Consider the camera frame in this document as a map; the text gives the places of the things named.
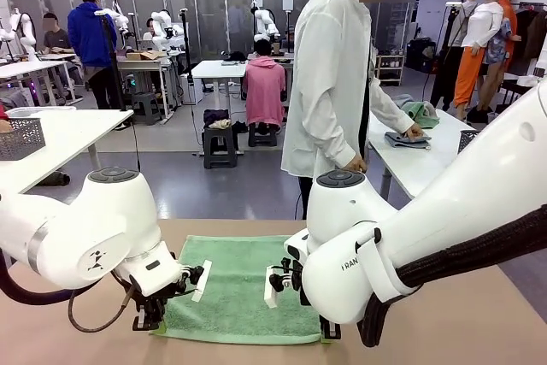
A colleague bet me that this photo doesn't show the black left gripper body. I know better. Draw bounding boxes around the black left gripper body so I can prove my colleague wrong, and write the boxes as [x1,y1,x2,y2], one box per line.
[135,294,168,317]

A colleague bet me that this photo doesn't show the green towel with white loop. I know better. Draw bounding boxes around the green towel with white loop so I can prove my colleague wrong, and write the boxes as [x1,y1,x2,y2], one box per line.
[149,234,324,345]

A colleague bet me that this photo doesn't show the light blue towel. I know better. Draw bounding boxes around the light blue towel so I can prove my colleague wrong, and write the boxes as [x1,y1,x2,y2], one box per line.
[384,129,432,151]

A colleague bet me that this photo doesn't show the person's right forearm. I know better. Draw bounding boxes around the person's right forearm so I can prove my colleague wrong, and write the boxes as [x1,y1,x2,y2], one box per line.
[298,103,360,168]

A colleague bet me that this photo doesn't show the person's left forearm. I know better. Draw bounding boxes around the person's left forearm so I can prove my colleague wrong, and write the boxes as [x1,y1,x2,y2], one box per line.
[369,78,418,135]

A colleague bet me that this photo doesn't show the grey patterned basket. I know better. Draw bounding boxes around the grey patterned basket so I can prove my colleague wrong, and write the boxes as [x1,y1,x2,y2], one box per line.
[0,116,46,162]

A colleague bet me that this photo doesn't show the dark grey plastic basket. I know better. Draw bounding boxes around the dark grey plastic basket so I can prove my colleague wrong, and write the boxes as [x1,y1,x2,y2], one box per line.
[457,128,482,156]

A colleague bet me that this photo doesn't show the person's right hand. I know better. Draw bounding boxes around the person's right hand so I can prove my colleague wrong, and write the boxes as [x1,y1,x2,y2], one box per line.
[339,155,368,174]

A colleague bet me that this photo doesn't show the person's left hand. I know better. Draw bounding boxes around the person's left hand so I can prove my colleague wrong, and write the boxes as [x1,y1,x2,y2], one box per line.
[401,123,425,142]

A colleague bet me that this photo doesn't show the black shoes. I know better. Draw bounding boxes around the black shoes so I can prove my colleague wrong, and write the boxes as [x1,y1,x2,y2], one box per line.
[40,171,72,186]

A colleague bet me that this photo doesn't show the grey step stool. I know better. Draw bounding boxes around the grey step stool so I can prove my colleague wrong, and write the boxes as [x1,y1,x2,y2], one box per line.
[203,123,239,169]
[247,121,279,148]
[130,91,162,126]

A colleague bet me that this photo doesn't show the long white table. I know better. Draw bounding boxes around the long white table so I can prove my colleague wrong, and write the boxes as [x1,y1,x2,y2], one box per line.
[368,106,482,200]

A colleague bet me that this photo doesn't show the white table with slanted edge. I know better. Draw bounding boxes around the white table with slanted edge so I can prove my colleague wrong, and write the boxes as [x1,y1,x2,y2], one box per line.
[0,108,135,195]

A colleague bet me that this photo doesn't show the pile of dark clothes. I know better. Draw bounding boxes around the pile of dark clothes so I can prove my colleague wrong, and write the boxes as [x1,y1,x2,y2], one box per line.
[203,108,234,131]

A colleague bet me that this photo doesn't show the person in pink hoodie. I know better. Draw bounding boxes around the person in pink hoodie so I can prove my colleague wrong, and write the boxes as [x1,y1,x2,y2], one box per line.
[243,39,286,127]

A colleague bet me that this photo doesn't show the person in white shirt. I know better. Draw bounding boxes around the person in white shirt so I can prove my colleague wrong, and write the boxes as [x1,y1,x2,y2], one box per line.
[280,0,432,221]

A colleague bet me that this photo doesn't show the plain green towel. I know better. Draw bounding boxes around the plain green towel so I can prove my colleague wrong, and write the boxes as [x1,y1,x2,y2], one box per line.
[403,101,440,130]

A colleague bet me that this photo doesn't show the translucent white bin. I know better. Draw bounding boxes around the translucent white bin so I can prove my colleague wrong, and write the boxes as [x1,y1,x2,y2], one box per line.
[6,106,78,119]

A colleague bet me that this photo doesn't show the white workbench with metal legs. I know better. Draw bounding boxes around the white workbench with metal legs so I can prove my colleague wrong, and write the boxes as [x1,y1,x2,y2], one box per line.
[115,56,174,121]

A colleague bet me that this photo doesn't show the wooden shoe shelf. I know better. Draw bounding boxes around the wooden shoe shelf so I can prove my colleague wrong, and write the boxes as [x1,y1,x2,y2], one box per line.
[375,53,406,87]

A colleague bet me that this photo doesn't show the small white desk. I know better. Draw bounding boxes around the small white desk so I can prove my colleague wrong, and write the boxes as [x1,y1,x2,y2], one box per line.
[191,60,249,127]

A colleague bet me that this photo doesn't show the black tripod pole white head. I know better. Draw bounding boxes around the black tripod pole white head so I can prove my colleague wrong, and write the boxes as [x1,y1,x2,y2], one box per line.
[94,9,130,112]

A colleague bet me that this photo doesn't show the brown cardboard box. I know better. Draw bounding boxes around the brown cardboard box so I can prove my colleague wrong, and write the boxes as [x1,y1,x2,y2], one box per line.
[126,50,166,62]

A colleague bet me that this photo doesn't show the mannequin in grey top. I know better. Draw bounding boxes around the mannequin in grey top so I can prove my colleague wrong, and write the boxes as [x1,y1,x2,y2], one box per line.
[429,0,479,110]

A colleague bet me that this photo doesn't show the white background table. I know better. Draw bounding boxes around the white background table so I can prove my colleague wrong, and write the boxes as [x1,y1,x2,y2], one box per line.
[0,59,82,106]

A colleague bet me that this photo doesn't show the person in blue hoodie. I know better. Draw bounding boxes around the person in blue hoodie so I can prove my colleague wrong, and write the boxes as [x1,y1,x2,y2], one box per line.
[67,0,125,110]

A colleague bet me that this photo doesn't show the seated person in black shirt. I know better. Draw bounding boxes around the seated person in black shirt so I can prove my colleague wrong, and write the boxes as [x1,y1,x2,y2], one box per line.
[42,13,82,56]

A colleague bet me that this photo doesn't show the black trolley shelf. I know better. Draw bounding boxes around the black trolley shelf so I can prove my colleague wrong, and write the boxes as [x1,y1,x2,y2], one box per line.
[491,78,535,118]

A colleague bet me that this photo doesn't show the mannequin in white top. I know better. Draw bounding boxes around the mannequin in white top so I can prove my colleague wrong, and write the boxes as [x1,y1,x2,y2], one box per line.
[453,0,505,112]

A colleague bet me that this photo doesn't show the rack of dark clothes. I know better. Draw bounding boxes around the rack of dark clothes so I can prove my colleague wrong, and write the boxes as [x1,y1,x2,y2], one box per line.
[510,0,547,78]

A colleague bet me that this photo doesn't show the mannequin in orange shirt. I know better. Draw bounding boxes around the mannequin in orange shirt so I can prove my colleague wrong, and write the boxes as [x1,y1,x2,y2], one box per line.
[478,0,523,114]

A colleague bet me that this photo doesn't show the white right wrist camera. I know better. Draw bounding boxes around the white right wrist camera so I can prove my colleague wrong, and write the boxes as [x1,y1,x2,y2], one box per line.
[264,265,279,309]

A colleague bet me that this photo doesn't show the thin black left gripper cable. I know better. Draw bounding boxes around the thin black left gripper cable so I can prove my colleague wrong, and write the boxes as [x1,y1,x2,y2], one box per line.
[68,274,134,333]

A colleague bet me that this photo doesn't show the thick black left arm hose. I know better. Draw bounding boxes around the thick black left arm hose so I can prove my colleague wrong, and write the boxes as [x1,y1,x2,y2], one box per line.
[0,249,99,306]

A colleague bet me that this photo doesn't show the thick black arm hose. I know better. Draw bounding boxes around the thick black arm hose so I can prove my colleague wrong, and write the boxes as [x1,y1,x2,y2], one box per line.
[356,206,547,348]
[0,249,99,306]

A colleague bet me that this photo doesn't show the thick black right arm hose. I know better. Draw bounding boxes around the thick black right arm hose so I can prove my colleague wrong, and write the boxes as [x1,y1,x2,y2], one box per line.
[356,206,547,348]

